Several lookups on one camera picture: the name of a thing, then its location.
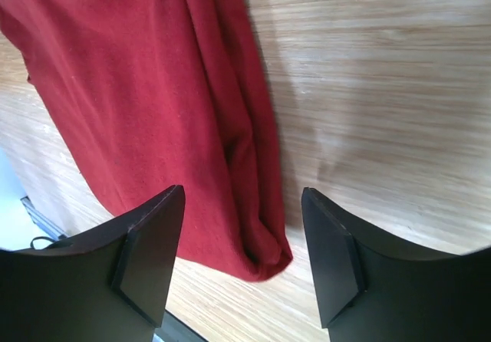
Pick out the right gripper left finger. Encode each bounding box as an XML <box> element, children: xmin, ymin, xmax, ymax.
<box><xmin>1</xmin><ymin>186</ymin><xmax>186</xmax><ymax>341</ymax></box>

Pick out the aluminium rail frame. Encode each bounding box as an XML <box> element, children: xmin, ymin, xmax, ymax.
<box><xmin>21</xmin><ymin>196</ymin><xmax>67</xmax><ymax>240</ymax></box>

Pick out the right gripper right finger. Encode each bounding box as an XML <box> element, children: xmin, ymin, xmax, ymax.
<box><xmin>302</xmin><ymin>188</ymin><xmax>490</xmax><ymax>341</ymax></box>

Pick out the dark red t-shirt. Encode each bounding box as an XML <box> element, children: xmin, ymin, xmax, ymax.
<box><xmin>1</xmin><ymin>0</ymin><xmax>292</xmax><ymax>281</ymax></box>

